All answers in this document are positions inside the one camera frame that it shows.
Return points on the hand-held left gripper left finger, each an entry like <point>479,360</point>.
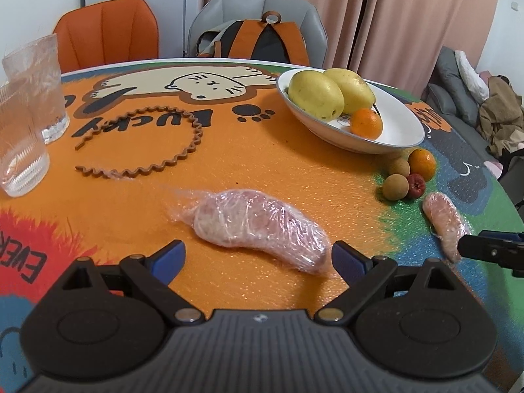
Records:
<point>170,258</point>

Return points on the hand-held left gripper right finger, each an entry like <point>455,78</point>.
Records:
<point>346,260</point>

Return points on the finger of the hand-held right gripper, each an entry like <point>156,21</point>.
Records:
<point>491,249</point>

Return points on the sausage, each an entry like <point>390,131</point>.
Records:
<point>262,229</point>
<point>444,221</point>

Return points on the brown longan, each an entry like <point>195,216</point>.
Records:
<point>395,187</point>
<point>399,167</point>

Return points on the small red fruit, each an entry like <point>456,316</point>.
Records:
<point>416,185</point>

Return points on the orange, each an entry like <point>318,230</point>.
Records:
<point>422,164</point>
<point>366,123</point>

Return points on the white ceramic bowl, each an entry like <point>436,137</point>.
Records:
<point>401,131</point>

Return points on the yellow mango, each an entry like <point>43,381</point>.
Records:
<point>356,88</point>

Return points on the brown wavy headband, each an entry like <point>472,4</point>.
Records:
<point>197,133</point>

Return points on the brown garment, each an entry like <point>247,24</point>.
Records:
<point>503,114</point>

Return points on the grey sofa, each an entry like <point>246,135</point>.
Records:
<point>450,90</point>

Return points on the white pillow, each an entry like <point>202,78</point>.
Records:
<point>470,73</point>

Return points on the clear ribbed glass cup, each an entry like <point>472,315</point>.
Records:
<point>20,143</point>
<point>39,86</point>

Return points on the orange and black backpack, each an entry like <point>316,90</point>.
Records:
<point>262,43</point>

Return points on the orange chair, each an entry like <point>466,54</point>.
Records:
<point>106,32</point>

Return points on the grey chair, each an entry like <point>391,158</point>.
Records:
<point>245,4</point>

